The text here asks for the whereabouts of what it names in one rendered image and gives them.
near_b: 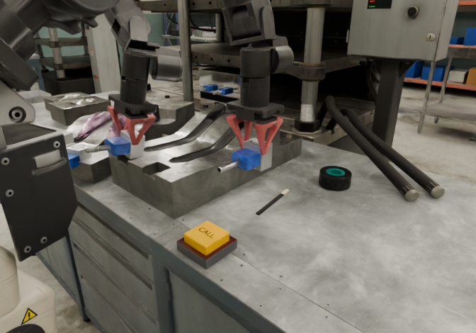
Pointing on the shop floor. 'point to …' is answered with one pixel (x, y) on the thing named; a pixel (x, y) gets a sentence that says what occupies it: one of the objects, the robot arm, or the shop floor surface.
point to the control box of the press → (400, 31)
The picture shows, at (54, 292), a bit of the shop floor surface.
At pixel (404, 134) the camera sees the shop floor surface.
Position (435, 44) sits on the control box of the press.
